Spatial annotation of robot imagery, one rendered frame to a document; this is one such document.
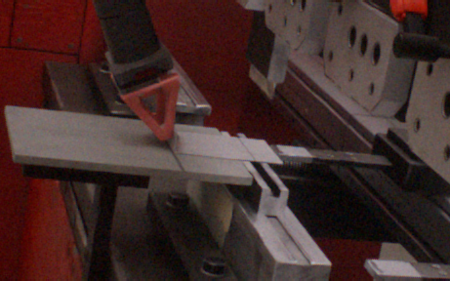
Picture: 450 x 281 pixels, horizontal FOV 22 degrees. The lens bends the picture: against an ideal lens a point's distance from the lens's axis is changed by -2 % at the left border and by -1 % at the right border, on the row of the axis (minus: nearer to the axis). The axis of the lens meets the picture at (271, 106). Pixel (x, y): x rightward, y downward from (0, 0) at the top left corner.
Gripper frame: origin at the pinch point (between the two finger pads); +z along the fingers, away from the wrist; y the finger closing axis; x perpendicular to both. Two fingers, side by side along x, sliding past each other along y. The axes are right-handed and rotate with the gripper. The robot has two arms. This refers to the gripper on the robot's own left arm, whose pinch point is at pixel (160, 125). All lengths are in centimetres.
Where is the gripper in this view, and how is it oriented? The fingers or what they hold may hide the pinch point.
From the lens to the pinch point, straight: 137.0
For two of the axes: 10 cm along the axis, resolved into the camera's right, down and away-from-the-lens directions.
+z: 2.7, 9.0, 3.5
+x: -9.3, 3.4, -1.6
